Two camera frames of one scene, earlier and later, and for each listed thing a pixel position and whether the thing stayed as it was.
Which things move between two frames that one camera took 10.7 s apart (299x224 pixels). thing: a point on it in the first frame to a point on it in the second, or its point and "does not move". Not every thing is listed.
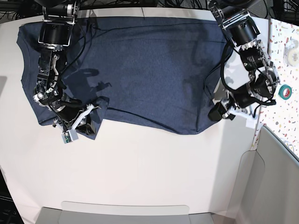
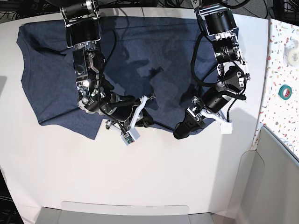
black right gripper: x=243 y=100 to x=215 y=100
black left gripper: x=67 y=111 to x=123 y=108
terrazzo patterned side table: x=282 y=117 does not move
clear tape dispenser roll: x=290 y=52 does not move
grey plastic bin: x=267 y=193 does not move
